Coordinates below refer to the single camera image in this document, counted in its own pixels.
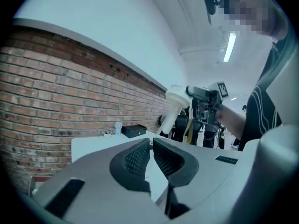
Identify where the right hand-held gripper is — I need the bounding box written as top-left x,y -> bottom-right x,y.
185,81 -> 229,126

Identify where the long ceiling light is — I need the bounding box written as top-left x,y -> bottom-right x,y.
222,31 -> 237,63

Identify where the white lidded paper cup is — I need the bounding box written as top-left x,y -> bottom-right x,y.
160,84 -> 195,146

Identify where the person's right forearm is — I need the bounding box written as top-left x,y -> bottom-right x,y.
216,103 -> 248,136

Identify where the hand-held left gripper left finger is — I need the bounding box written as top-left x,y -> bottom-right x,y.
30,138 -> 169,224

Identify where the black frame chair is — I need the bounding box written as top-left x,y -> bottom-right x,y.
173,110 -> 204,146

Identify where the person's head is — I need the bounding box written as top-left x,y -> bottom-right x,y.
219,0 -> 290,44

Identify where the black head-mounted camera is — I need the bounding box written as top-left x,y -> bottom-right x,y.
202,0 -> 222,16

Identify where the person's black t-shirt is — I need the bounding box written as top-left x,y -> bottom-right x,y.
237,35 -> 299,152

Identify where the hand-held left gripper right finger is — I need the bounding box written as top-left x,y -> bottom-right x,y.
153,137 -> 244,219

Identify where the black rectangular box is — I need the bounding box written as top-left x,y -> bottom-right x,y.
121,124 -> 148,139

